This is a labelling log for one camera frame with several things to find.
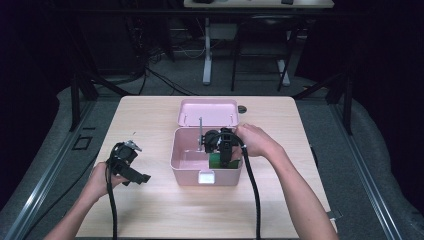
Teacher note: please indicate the green cardboard box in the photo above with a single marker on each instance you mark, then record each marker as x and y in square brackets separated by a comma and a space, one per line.
[214, 161]

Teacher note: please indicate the grey tape strip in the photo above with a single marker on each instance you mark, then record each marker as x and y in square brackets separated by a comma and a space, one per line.
[336, 214]

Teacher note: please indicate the black chair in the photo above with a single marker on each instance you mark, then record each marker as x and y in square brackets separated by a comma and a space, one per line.
[263, 36]

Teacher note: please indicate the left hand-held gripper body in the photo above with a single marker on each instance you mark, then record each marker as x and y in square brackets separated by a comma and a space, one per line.
[123, 156]

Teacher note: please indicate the metal floor rail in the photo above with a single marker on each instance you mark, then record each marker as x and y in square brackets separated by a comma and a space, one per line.
[43, 180]
[366, 180]

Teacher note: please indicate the person's right hand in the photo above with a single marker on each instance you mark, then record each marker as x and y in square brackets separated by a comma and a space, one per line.
[258, 143]

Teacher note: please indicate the black frame stand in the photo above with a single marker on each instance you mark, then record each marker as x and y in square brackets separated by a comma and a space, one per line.
[348, 106]
[75, 100]

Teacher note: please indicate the person's left hand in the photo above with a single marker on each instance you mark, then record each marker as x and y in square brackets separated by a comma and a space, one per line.
[98, 181]

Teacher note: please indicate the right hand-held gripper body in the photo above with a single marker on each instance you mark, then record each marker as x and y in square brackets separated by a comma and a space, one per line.
[211, 141]

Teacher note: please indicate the white desk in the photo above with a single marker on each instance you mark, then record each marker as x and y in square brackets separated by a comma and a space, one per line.
[207, 50]

